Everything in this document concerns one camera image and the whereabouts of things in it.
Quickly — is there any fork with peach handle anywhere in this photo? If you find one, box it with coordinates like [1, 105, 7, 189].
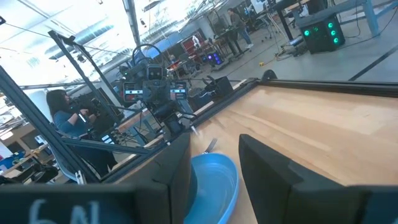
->
[203, 138, 218, 155]

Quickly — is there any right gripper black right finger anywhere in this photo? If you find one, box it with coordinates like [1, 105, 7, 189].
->
[238, 134, 398, 224]

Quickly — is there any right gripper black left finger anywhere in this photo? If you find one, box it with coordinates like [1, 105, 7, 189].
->
[0, 132, 192, 224]

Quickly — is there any black computer with green lights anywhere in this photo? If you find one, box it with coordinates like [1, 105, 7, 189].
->
[298, 14, 346, 55]

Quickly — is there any black frame clamp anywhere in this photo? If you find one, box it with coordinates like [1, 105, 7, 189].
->
[262, 68, 278, 82]

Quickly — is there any blue wide-rimmed bowl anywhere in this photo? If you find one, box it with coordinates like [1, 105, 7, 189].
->
[183, 152, 240, 224]

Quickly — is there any black aluminium table frame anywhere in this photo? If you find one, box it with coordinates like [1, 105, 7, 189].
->
[0, 29, 398, 187]

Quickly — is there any black control box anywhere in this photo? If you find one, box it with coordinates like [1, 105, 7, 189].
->
[203, 75, 234, 99]

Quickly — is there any person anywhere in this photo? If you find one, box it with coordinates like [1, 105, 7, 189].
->
[45, 89, 119, 177]
[226, 7, 254, 50]

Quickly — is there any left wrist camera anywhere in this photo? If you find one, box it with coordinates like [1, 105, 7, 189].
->
[146, 64, 165, 81]

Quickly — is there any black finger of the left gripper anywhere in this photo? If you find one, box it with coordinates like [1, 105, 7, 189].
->
[169, 80, 188, 101]
[123, 82, 144, 103]

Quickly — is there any black computer with purple lights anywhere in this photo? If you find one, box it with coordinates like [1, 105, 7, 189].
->
[205, 51, 224, 67]

